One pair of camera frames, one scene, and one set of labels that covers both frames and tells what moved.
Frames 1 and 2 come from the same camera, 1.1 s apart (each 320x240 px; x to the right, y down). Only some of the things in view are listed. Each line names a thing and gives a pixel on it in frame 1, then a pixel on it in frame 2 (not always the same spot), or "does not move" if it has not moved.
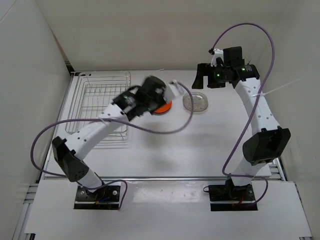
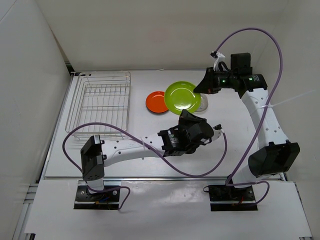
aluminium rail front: [143, 178] does not move
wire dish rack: [88, 95] does not move
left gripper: [162, 101] to [186, 116]
